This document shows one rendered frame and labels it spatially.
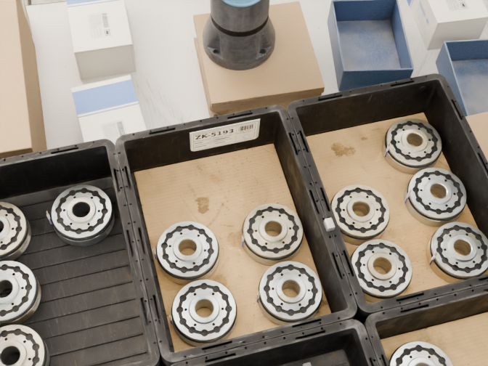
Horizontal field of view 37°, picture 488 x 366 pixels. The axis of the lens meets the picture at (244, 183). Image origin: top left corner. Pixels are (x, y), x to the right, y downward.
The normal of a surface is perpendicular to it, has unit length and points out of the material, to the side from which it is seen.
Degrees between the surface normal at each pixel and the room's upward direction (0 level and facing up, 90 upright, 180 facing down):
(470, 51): 90
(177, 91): 0
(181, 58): 0
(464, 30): 90
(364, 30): 0
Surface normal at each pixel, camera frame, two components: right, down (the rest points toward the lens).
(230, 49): -0.21, 0.67
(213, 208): 0.04, -0.50
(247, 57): 0.28, 0.66
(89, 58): 0.22, 0.85
